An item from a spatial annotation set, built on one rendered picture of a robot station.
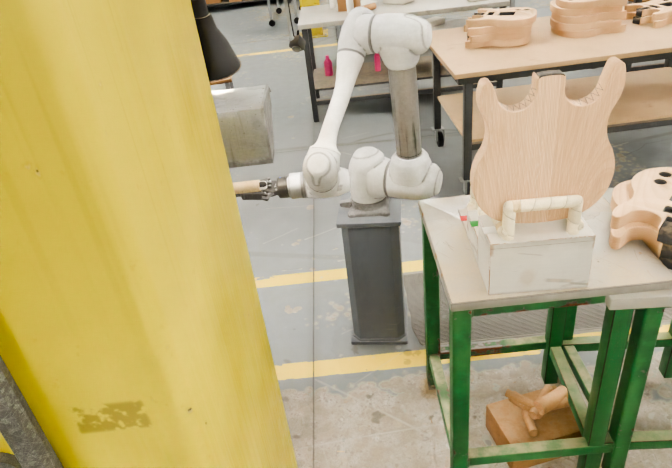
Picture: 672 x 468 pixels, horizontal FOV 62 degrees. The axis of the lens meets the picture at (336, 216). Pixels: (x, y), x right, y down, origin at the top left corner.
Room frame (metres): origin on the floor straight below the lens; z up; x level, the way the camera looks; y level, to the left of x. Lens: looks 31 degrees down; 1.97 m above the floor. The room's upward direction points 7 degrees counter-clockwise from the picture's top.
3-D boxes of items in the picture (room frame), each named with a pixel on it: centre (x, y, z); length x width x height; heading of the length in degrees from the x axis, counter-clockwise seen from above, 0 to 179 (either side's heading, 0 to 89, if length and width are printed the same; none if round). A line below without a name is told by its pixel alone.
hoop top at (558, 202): (1.21, -0.53, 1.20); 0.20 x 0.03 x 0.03; 86
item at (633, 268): (1.46, -0.60, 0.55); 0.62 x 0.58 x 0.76; 88
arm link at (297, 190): (1.72, 0.12, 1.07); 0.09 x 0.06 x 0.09; 178
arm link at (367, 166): (2.14, -0.16, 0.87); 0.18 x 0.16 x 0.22; 63
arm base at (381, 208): (2.15, -0.13, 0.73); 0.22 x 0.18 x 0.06; 81
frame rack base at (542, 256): (1.26, -0.53, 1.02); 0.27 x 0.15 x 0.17; 87
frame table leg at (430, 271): (1.72, -0.33, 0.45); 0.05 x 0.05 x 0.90; 88
